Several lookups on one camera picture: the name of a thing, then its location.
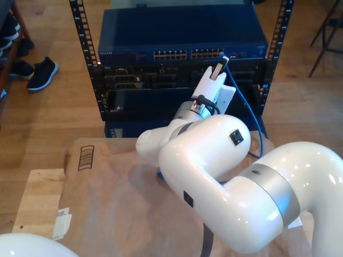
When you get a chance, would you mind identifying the black camera cable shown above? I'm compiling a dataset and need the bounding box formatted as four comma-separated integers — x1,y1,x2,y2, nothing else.
197,94,222,115

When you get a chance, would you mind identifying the dark shoe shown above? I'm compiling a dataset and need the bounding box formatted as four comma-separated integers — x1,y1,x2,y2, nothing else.
16,37,35,57

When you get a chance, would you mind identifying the blue network cable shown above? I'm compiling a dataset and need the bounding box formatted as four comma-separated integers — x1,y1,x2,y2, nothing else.
156,52,266,185

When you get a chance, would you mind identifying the white shipping label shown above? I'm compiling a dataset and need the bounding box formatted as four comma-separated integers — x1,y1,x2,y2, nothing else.
52,207,73,241

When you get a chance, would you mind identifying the dark metal chair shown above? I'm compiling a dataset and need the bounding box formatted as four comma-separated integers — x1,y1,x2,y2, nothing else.
308,0,343,78

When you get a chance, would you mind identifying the small white paper scrap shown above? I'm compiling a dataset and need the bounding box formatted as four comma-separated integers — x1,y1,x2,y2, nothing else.
287,215,303,229

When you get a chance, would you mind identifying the black rack frame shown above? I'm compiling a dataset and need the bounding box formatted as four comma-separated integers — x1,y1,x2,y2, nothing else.
69,0,295,123

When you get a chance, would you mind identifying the black server chassis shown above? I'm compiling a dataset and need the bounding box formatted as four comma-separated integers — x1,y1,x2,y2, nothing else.
99,64,269,89

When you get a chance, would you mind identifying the dark sneaker with white sole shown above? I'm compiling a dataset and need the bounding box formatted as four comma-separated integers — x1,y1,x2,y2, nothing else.
26,56,59,92
9,60,35,80
2,12,21,41

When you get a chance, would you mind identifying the wooden shoe shelf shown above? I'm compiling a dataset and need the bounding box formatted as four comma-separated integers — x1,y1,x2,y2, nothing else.
0,0,30,93

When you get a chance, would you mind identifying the black rack tray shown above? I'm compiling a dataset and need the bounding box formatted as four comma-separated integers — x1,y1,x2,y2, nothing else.
102,87,265,122

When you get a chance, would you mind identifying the blue network switch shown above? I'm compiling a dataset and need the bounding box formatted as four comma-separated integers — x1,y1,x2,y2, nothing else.
98,7,269,65

